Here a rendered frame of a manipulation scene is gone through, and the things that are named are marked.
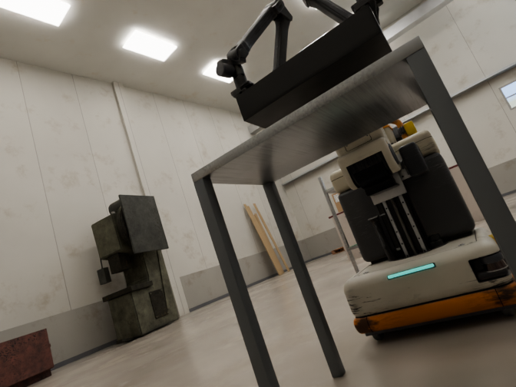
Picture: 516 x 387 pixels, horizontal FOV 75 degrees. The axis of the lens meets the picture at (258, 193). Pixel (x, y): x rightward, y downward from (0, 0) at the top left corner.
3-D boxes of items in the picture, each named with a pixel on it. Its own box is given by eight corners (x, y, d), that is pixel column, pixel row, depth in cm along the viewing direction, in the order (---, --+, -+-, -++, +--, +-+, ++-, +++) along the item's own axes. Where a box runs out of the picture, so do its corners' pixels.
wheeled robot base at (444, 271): (388, 298, 201) (372, 258, 206) (510, 269, 169) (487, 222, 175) (356, 341, 143) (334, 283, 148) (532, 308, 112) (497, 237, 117)
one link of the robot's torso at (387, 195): (376, 204, 168) (357, 160, 173) (435, 181, 154) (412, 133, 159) (362, 206, 146) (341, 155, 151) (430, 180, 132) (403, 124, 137)
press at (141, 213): (160, 325, 751) (128, 206, 809) (197, 314, 677) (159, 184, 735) (96, 352, 634) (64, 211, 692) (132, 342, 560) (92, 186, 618)
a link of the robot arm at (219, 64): (246, 48, 144) (233, 55, 150) (224, 43, 136) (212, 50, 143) (248, 77, 145) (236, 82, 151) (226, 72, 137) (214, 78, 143)
